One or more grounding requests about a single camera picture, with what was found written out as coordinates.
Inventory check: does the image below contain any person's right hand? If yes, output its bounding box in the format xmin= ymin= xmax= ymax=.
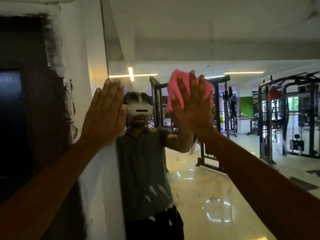
xmin=169 ymin=70 xmax=215 ymax=138

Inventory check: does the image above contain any person's left hand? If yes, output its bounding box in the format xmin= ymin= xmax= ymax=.
xmin=80 ymin=78 xmax=130 ymax=151

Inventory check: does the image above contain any pink cloth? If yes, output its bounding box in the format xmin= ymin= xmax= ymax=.
xmin=167 ymin=69 xmax=215 ymax=113

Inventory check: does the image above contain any large wall mirror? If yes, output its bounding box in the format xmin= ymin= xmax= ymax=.
xmin=100 ymin=0 xmax=320 ymax=240

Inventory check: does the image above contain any person's right forearm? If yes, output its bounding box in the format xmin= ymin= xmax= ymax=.
xmin=200 ymin=127 xmax=320 ymax=240

